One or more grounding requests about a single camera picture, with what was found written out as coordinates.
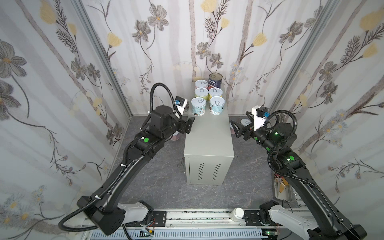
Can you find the aluminium rail frame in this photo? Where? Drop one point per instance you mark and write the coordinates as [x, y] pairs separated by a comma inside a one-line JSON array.
[[141, 218]]

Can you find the grey metal cabinet box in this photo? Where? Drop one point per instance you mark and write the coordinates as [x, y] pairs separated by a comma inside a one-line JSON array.
[[209, 149]]

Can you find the pink can right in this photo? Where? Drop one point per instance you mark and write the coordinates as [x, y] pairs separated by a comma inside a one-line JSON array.
[[232, 129]]

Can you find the blue red tomato can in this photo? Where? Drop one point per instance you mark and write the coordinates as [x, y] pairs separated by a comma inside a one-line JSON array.
[[215, 80]]

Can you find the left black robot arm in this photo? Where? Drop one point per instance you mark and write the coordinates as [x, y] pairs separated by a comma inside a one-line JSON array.
[[102, 206]]

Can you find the white cable duct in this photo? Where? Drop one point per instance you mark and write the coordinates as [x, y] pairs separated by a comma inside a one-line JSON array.
[[199, 234]]

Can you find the pink label can left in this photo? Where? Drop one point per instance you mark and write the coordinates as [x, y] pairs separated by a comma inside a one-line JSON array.
[[175, 137]]

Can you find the red handled scissors package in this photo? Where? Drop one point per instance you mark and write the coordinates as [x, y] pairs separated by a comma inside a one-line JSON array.
[[282, 190]]

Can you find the teal label can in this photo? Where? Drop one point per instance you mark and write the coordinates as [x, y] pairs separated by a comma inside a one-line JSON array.
[[198, 106]]

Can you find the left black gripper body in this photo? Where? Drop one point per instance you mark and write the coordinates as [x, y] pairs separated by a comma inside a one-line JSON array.
[[183, 127]]

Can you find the white dark can right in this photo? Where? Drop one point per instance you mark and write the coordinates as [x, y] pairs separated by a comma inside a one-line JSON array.
[[245, 122]]

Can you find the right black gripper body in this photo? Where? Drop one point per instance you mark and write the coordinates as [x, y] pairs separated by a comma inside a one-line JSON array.
[[247, 132]]

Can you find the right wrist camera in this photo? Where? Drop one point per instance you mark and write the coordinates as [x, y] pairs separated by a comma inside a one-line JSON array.
[[260, 114]]

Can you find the pink white can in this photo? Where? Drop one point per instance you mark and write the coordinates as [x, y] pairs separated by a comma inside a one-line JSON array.
[[201, 84]]

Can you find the green label can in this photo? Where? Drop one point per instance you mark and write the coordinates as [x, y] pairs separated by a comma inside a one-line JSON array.
[[201, 93]]

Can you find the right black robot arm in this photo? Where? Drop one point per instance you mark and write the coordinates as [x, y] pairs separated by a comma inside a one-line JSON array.
[[276, 133]]

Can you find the yellow label can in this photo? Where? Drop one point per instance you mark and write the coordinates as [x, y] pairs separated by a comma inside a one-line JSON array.
[[215, 92]]

